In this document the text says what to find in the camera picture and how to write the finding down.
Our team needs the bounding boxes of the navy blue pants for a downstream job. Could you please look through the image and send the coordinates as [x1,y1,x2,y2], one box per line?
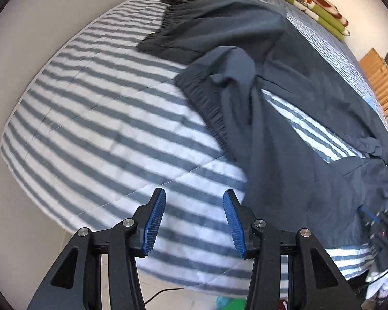
[176,0,388,249]

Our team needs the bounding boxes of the blue white striped bedspread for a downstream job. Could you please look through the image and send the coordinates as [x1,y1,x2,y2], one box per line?
[0,0,388,298]

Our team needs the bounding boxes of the dark grey folded pants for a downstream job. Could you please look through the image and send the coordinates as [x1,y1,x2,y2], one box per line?
[137,0,220,63]

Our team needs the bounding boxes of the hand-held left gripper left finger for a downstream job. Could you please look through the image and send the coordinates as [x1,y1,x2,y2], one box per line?
[27,187,167,310]

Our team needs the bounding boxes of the wooden slatted bed rail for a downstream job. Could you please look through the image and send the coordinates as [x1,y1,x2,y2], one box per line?
[359,48,388,156]

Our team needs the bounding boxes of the black cable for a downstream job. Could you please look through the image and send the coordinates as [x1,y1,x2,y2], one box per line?
[145,287,185,308]

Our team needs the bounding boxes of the green object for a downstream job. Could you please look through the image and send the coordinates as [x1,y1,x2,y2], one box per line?
[216,295,248,310]

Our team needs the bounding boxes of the green folded blanket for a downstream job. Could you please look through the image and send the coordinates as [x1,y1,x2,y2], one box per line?
[254,0,351,42]

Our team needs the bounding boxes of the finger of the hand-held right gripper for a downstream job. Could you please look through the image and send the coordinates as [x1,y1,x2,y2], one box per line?
[359,205,388,230]

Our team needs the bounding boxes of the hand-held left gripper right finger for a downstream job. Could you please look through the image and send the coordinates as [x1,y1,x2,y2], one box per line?
[223,189,363,310]

